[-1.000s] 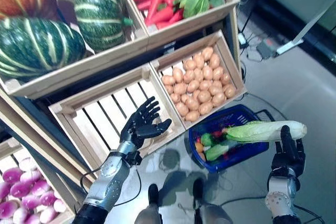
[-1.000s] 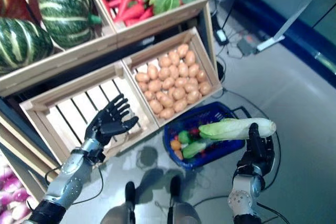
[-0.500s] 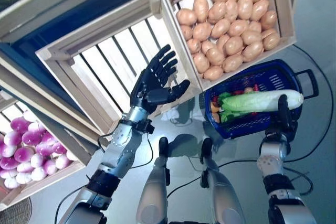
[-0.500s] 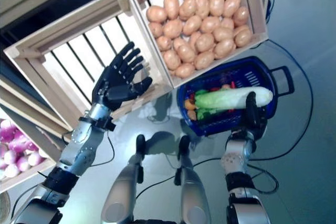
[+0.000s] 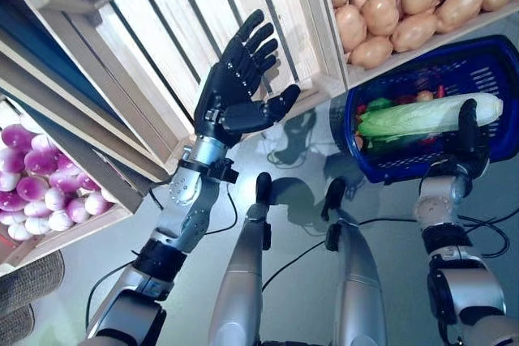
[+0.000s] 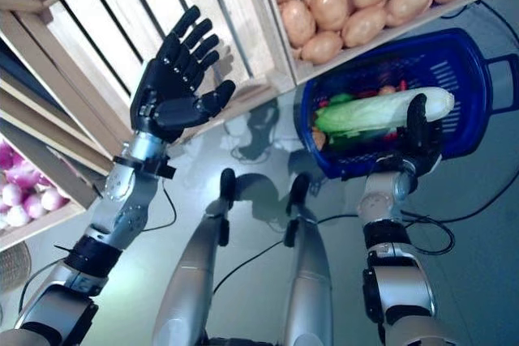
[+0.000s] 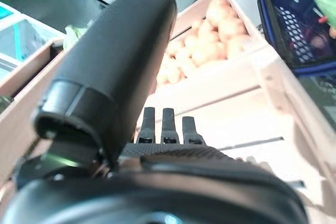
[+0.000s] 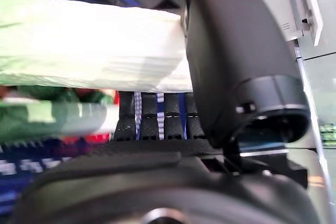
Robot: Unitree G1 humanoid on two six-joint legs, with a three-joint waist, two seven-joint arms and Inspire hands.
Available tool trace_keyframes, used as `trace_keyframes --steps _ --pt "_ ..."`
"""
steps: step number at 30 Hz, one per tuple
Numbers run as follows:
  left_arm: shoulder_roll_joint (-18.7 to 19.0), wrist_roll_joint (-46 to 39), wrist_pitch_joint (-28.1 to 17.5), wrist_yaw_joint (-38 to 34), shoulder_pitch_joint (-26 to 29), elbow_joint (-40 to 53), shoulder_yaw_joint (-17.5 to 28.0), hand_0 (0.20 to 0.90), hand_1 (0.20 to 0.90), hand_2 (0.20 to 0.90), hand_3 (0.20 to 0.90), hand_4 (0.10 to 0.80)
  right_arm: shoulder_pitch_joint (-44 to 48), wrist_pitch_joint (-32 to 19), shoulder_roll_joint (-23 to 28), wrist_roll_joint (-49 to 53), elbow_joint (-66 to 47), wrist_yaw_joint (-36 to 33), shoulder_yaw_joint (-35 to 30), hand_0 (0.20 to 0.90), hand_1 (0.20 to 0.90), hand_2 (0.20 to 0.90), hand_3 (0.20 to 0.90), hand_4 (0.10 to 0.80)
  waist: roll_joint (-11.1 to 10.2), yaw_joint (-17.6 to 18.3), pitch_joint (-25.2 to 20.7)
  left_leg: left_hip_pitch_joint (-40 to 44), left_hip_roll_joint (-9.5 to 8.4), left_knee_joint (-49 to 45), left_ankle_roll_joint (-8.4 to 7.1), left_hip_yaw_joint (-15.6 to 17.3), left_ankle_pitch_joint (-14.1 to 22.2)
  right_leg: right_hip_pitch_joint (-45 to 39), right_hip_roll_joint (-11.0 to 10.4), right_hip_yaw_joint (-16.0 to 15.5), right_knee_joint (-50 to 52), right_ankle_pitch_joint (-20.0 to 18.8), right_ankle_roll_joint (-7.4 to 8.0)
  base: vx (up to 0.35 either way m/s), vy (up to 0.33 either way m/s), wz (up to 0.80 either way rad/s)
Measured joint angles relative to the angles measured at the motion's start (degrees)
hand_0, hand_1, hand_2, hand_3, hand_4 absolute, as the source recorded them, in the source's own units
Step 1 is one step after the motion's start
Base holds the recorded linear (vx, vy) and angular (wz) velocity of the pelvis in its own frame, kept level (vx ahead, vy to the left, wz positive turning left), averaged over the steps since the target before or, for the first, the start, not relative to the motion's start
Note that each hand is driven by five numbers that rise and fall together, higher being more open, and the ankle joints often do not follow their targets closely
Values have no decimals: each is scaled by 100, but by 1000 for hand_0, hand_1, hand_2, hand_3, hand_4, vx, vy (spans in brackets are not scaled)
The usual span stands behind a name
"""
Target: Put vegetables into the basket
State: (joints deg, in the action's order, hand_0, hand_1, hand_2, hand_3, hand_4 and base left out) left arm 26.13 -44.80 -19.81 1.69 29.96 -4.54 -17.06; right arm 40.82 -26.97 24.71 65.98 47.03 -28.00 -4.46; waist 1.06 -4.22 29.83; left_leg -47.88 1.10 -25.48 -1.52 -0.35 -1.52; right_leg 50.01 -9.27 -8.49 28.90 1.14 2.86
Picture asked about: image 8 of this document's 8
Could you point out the green bell pepper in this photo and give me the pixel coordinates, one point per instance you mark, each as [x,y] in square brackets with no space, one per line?
[52,93]

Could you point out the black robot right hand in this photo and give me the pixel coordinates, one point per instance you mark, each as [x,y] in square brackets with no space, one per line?
[236,37]

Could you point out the white desk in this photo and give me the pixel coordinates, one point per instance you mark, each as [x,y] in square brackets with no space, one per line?
[312,11]

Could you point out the small red pepper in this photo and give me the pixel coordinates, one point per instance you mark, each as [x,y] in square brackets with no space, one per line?
[97,138]

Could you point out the blue plastic shopping basket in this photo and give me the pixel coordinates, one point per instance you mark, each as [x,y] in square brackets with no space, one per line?
[13,182]

